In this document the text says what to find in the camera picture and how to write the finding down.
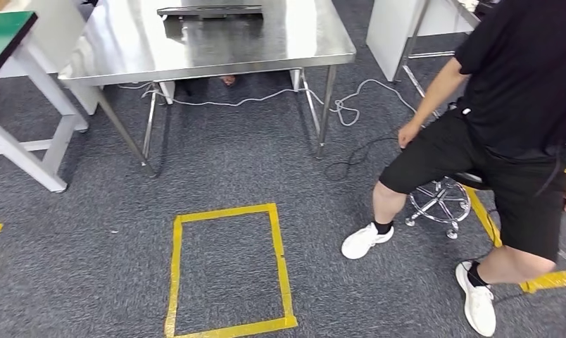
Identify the green topped white table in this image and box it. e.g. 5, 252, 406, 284
0, 11, 90, 194

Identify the chrome swivel stool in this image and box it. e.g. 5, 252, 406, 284
405, 171, 491, 240

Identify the white side table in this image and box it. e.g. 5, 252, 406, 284
0, 0, 102, 116

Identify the stainless steel workbench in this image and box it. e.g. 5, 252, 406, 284
58, 0, 357, 179

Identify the black plastic plate bracket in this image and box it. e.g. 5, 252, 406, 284
156, 4, 264, 20

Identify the grey metal frame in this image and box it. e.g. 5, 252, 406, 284
392, 0, 482, 118

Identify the white floor cable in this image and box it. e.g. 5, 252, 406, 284
117, 78, 419, 127

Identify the white cabinet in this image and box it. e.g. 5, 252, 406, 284
365, 0, 475, 83

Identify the black floor cable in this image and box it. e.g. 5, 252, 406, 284
324, 135, 401, 183

